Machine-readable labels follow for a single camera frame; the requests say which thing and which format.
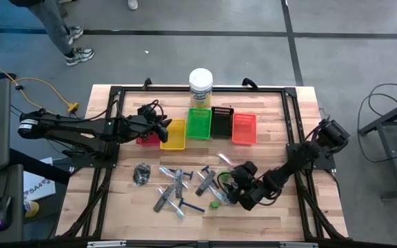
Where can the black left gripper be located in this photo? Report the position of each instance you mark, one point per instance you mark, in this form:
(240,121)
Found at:
(133,129)

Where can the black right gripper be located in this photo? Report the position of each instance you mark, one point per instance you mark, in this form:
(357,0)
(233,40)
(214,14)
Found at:
(250,194)

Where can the green Pert shampoo bottle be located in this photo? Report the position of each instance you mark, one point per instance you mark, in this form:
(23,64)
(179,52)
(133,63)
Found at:
(214,205)
(225,176)

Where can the black shower cap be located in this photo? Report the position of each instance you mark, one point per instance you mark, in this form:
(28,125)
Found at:
(141,175)

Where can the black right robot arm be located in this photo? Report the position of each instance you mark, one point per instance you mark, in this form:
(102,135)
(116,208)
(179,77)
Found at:
(305,151)

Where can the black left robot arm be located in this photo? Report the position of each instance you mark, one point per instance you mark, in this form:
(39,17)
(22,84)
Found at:
(64,127)

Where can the yellow plastic basket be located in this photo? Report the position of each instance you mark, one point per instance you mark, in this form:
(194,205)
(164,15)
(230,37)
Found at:
(176,136)

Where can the red plastic basket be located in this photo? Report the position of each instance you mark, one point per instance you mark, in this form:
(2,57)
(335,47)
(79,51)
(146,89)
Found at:
(148,140)

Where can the green plastic basket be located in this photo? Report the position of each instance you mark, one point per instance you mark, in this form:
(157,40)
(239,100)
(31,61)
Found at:
(198,124)

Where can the black table clamp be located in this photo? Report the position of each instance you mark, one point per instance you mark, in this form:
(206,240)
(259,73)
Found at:
(252,82)
(147,83)

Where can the orange plastic basket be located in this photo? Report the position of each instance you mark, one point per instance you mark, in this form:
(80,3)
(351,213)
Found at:
(244,129)

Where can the black plastic basket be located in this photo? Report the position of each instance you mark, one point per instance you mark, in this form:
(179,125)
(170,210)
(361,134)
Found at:
(222,124)

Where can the Lysol wipes canister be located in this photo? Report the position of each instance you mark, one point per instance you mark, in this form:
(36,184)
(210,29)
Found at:
(201,81)

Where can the white printed paper sheet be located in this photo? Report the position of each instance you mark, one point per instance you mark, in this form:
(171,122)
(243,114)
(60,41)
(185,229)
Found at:
(38,187)

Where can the yellow cup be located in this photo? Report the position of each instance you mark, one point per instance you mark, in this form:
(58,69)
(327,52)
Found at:
(32,209)

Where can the dark side desk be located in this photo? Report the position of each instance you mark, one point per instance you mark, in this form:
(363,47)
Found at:
(12,186)

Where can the black metal stand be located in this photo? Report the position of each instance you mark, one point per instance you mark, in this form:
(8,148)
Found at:
(391,115)

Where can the black computer mouse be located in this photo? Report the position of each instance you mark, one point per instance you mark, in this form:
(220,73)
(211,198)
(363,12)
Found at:
(2,210)

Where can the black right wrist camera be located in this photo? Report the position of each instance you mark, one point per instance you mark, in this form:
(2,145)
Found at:
(246,169)

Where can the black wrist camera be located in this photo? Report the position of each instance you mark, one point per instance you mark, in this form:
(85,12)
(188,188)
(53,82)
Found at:
(147,112)
(246,169)

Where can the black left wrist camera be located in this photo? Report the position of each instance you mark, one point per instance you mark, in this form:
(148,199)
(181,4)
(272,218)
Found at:
(147,112)

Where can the table-level camera mount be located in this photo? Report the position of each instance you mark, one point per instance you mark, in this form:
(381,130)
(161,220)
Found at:
(202,244)

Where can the silver metal bracket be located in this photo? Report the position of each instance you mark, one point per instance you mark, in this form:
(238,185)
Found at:
(107,244)
(298,245)

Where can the black metal table frame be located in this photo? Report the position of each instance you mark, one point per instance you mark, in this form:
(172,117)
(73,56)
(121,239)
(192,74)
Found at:
(253,89)

